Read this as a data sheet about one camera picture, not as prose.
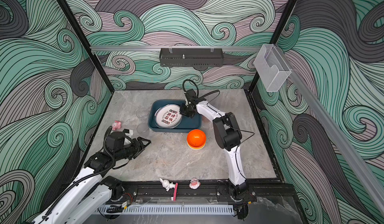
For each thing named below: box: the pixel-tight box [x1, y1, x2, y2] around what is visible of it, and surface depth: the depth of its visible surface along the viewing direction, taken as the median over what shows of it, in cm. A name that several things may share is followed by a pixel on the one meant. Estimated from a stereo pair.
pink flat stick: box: [173, 182, 179, 202], surface depth 71 cm
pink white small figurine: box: [189, 177, 201, 189], surface depth 75 cm
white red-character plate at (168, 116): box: [154, 104, 183, 129], surface depth 102 cm
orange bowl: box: [186, 129, 207, 150], surface depth 87 cm
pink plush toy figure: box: [112, 120, 122, 131], surface depth 99 cm
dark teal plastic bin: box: [148, 99, 202, 133], surface depth 100 cm
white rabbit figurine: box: [159, 178, 176, 192], surface depth 75 cm
